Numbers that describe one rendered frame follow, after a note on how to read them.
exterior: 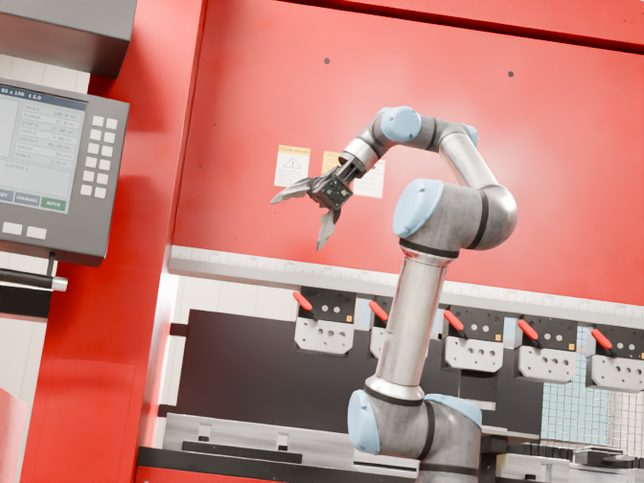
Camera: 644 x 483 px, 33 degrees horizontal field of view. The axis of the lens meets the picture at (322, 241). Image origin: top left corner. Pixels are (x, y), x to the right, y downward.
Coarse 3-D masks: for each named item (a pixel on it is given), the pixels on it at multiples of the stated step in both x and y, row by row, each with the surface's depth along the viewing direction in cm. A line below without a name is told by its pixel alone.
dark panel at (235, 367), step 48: (192, 336) 336; (240, 336) 338; (288, 336) 339; (192, 384) 333; (240, 384) 334; (288, 384) 336; (336, 384) 337; (432, 384) 341; (528, 384) 344; (336, 432) 334; (528, 432) 340
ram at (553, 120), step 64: (256, 0) 307; (256, 64) 302; (320, 64) 304; (384, 64) 306; (448, 64) 308; (512, 64) 310; (576, 64) 312; (640, 64) 314; (192, 128) 296; (256, 128) 297; (320, 128) 299; (512, 128) 305; (576, 128) 308; (640, 128) 310; (192, 192) 291; (256, 192) 293; (384, 192) 297; (512, 192) 301; (576, 192) 303; (640, 192) 305; (320, 256) 291; (384, 256) 293; (512, 256) 296; (576, 256) 298; (640, 256) 300; (576, 320) 294; (640, 320) 296
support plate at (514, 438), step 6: (486, 432) 260; (492, 432) 260; (498, 432) 260; (504, 432) 260; (510, 432) 261; (516, 432) 261; (510, 438) 266; (516, 438) 265; (522, 438) 263; (528, 438) 261; (534, 438) 261; (510, 444) 281; (516, 444) 279
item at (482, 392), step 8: (464, 376) 290; (472, 376) 290; (480, 376) 291; (488, 376) 291; (496, 376) 291; (464, 384) 290; (472, 384) 290; (480, 384) 290; (488, 384) 290; (496, 384) 291; (464, 392) 289; (472, 392) 289; (480, 392) 290; (488, 392) 290; (496, 392) 290; (472, 400) 290; (480, 400) 289; (488, 400) 289; (488, 408) 290
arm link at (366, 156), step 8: (352, 144) 246; (360, 144) 245; (344, 152) 247; (352, 152) 244; (360, 152) 244; (368, 152) 244; (360, 160) 244; (368, 160) 244; (376, 160) 246; (368, 168) 245
